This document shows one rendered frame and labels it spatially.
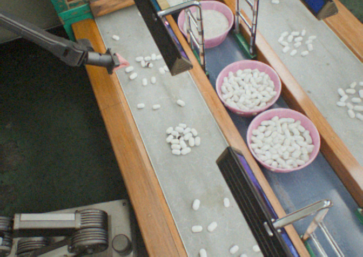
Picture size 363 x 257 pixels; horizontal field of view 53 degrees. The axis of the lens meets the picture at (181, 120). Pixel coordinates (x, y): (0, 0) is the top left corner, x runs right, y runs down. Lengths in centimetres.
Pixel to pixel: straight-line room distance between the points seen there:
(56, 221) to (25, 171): 120
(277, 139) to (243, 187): 52
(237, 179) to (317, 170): 57
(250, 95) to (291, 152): 30
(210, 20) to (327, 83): 63
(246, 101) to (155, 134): 39
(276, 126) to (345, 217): 41
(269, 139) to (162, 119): 44
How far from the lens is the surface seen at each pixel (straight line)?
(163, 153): 143
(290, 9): 193
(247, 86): 158
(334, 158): 146
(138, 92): 161
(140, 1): 148
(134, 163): 141
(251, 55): 173
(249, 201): 96
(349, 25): 186
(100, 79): 168
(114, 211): 167
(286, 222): 93
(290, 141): 147
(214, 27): 183
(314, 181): 148
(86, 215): 135
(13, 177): 254
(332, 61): 173
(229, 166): 100
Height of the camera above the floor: 200
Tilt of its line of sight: 57 degrees down
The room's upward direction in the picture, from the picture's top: 11 degrees counter-clockwise
